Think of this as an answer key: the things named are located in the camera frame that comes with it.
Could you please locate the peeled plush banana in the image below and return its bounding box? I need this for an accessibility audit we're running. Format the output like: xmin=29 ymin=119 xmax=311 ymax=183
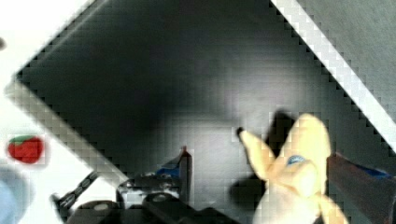
xmin=237 ymin=113 xmax=349 ymax=224

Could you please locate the silver black toaster oven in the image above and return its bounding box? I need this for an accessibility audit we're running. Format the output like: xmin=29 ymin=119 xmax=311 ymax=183
xmin=7 ymin=0 xmax=395 ymax=224

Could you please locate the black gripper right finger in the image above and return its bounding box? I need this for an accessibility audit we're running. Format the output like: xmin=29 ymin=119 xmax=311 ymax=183
xmin=327 ymin=153 xmax=396 ymax=224

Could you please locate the red strawberry toy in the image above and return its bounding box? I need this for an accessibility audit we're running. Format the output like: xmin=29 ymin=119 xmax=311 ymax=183
xmin=7 ymin=135 xmax=44 ymax=164

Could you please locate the blue plastic cup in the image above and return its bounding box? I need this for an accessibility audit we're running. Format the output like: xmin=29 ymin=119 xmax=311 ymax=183
xmin=0 ymin=167 xmax=27 ymax=224

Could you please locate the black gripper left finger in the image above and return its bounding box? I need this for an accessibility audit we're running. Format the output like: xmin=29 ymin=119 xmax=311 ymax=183
xmin=155 ymin=146 xmax=192 ymax=203

